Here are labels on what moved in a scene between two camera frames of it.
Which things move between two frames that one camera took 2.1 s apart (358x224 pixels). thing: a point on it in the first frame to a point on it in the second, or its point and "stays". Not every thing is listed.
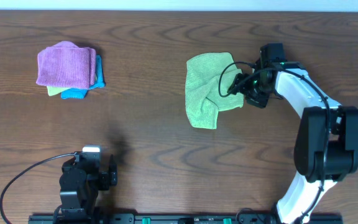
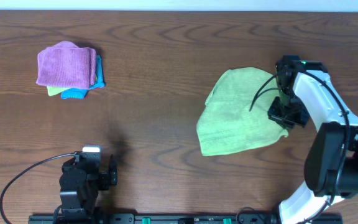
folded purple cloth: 66,65 stays
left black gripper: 112,174 stays
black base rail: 181,218 stays
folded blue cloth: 81,93 stays
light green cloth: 204,99 to 235,114
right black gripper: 240,84 to 274,114
